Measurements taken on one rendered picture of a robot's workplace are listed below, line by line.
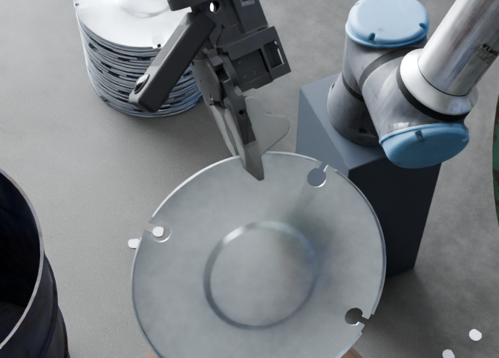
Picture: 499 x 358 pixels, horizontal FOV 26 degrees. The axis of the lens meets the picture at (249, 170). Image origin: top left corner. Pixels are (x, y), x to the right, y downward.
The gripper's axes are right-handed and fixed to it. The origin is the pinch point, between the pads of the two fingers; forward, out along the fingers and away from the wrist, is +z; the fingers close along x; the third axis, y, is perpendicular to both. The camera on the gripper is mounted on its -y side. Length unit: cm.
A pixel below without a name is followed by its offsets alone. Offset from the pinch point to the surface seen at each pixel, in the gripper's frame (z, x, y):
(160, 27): -7, 99, 22
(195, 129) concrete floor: 16, 108, 24
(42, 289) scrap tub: 15, 47, -22
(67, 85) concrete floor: -1, 125, 5
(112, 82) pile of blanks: 1, 110, 11
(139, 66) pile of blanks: -2, 101, 16
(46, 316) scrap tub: 21, 51, -23
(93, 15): -14, 106, 12
